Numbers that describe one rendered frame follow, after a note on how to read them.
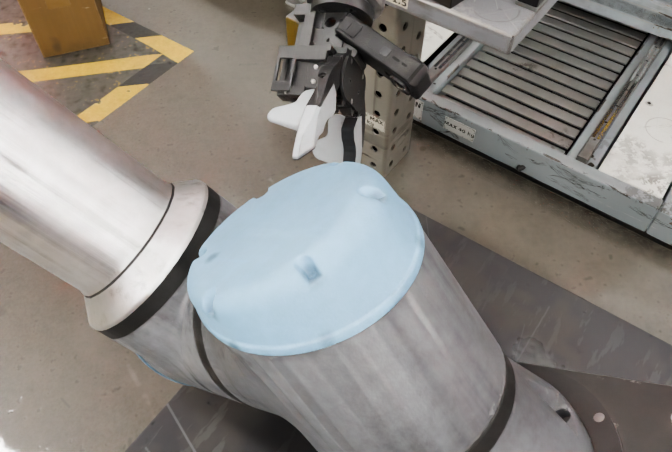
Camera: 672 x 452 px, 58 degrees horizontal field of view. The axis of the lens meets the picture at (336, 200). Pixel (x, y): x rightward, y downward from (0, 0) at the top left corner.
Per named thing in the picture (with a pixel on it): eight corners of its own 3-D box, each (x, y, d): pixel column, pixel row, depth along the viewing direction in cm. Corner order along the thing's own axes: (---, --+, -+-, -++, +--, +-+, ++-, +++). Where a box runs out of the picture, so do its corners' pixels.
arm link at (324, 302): (436, 524, 35) (255, 304, 29) (277, 455, 48) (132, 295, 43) (543, 327, 43) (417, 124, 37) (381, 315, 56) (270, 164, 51)
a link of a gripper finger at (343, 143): (319, 182, 76) (314, 110, 72) (364, 187, 74) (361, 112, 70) (309, 192, 73) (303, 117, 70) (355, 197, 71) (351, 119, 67)
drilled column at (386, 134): (409, 149, 129) (435, -35, 96) (383, 178, 124) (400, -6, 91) (370, 129, 133) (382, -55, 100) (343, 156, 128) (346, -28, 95)
